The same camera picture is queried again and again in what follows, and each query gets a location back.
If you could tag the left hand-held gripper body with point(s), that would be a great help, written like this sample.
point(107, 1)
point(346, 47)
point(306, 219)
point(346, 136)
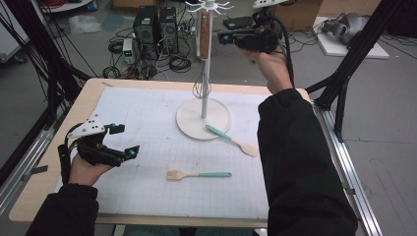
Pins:
point(98, 152)

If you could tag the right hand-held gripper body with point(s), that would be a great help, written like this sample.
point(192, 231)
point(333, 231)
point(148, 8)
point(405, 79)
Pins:
point(259, 39)

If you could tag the white utensil rack stand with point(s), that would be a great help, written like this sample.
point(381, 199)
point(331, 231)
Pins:
point(193, 119)

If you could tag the person's left hand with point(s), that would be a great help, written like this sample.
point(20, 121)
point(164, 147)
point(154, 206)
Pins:
point(85, 173)

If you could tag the person's right hand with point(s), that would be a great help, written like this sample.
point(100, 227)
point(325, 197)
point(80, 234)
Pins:
point(275, 72)

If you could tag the flat black box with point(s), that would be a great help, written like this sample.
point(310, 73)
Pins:
point(241, 22)

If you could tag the white table leg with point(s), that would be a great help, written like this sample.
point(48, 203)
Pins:
point(198, 49)

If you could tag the white grid mat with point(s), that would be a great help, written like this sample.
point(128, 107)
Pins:
point(147, 124)

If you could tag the cardboard box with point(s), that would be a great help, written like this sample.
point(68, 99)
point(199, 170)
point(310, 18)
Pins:
point(305, 16)

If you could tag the narrow black computer tower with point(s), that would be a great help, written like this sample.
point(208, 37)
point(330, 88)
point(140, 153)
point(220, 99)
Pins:
point(168, 29)

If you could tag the grey metal clamp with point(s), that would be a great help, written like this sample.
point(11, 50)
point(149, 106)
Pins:
point(39, 170)
point(350, 190)

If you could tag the white foam board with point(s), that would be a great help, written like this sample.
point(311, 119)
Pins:
point(331, 49)

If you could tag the small white power supply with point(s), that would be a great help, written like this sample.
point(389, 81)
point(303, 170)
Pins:
point(128, 49)

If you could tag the large black computer tower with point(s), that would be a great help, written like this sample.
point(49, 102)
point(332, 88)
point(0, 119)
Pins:
point(146, 32)

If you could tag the grey helmet-like device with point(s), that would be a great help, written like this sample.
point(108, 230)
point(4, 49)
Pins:
point(350, 26)

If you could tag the clear plastic sheet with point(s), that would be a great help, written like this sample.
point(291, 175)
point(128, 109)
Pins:
point(85, 24)

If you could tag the white round table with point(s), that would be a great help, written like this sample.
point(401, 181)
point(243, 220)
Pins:
point(75, 6)

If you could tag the white cabinet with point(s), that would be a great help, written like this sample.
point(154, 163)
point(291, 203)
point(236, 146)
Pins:
point(10, 42)

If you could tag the aluminium rail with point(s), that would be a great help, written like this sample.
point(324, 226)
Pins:
point(342, 157)
point(23, 170)

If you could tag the black metal frame stand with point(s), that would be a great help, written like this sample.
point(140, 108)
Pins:
point(54, 65)
point(345, 75)

